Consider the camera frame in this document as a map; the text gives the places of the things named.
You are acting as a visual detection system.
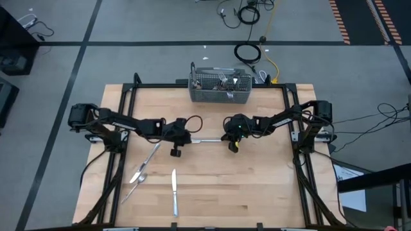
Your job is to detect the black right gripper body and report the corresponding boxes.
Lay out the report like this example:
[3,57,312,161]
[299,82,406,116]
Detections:
[220,113,255,154]

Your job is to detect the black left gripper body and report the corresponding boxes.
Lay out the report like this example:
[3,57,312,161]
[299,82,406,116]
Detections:
[162,117,193,158]

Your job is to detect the silver table knife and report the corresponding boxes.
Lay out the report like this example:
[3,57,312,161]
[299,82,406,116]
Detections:
[191,137,223,144]
[171,168,179,218]
[190,62,198,89]
[129,142,161,184]

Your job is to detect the grey mesh cutlery basket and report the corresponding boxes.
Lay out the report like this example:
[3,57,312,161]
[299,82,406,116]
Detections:
[188,66,252,104]

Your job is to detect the white paper sheet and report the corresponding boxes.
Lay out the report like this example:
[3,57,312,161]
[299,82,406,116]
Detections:
[333,164,367,213]

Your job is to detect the black desk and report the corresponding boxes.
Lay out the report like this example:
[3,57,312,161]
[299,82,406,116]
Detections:
[337,162,411,231]

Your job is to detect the black mat orange stripes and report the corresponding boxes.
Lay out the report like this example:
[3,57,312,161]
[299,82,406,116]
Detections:
[328,0,411,46]

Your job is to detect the black box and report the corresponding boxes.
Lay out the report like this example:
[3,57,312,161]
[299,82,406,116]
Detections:
[0,76,20,129]

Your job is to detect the black cabinet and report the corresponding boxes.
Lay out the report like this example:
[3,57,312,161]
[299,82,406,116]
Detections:
[0,5,40,76]

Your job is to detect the yellow cable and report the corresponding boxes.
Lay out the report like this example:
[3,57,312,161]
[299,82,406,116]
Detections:
[258,0,281,85]

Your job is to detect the coiled black cable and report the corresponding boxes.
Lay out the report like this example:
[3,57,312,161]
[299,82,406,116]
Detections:
[235,4,260,26]
[233,42,263,65]

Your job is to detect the white cable device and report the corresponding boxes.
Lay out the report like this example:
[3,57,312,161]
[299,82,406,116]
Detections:
[17,12,39,29]

